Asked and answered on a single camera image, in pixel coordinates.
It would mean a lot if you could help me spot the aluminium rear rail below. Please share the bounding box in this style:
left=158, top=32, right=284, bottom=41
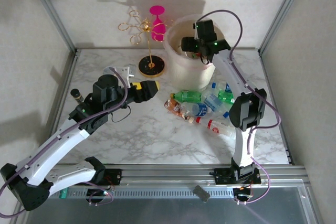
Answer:
left=76, top=47, right=260, bottom=52

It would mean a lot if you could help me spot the gold wire glass rack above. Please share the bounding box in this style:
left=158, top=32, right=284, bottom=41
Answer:
left=117, top=9, right=175, bottom=79

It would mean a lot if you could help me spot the light-blue label bottle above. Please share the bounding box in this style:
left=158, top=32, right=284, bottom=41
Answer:
left=202, top=89, right=230, bottom=119

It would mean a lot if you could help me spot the perforated metal cable duct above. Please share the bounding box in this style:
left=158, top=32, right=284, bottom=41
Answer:
left=49, top=186, right=236, bottom=200

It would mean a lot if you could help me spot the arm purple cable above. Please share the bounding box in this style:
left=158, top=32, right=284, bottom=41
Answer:
left=196, top=9, right=281, bottom=206
left=0, top=67, right=129, bottom=218

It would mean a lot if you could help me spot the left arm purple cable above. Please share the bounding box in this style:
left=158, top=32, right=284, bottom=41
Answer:
left=0, top=67, right=129, bottom=218

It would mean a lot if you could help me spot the small dark black-capped bottle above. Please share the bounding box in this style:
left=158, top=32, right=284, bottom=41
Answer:
left=70, top=88, right=85, bottom=105

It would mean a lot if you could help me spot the green plastic bottle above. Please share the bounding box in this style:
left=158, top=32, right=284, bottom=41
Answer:
left=170, top=90, right=203, bottom=103
left=217, top=90, right=236, bottom=104

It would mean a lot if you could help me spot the grey rectangular clip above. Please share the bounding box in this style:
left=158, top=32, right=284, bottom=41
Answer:
left=192, top=185, right=211, bottom=203

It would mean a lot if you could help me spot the grey metal sheet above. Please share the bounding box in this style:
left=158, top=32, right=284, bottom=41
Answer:
left=26, top=189, right=316, bottom=224

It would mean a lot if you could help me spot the aluminium side rail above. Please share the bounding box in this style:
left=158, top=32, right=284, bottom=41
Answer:
left=259, top=49, right=294, bottom=165
left=39, top=48, right=81, bottom=167

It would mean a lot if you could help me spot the orange-label drink bottle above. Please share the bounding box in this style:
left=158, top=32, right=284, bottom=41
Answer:
left=163, top=97, right=183, bottom=115

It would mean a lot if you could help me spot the clear bottle red label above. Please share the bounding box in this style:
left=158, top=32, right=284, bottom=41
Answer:
left=195, top=116, right=236, bottom=137

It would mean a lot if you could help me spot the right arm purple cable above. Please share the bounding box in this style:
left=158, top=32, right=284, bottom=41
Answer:
left=196, top=9, right=281, bottom=206

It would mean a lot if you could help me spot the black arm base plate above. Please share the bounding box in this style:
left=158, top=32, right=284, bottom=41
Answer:
left=209, top=167, right=262, bottom=186
left=103, top=168, right=123, bottom=186

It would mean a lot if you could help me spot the white round bin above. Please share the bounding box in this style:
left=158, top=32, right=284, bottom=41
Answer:
left=163, top=15, right=226, bottom=91

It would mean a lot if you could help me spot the aluminium upright post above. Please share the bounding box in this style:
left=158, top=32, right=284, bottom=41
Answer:
left=25, top=0, right=79, bottom=54
left=258, top=0, right=309, bottom=55

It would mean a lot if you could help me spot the pink wine glass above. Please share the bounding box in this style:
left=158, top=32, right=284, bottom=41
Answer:
left=149, top=5, right=166, bottom=42

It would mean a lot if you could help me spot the blue-label clear water bottle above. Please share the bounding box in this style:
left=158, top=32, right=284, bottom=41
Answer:
left=180, top=102, right=212, bottom=118

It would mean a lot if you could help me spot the thin black cable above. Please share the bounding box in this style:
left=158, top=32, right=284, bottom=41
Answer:
left=109, top=104, right=132, bottom=123

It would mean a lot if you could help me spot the aluminium front rail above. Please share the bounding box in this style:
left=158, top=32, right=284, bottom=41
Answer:
left=49, top=164, right=308, bottom=190

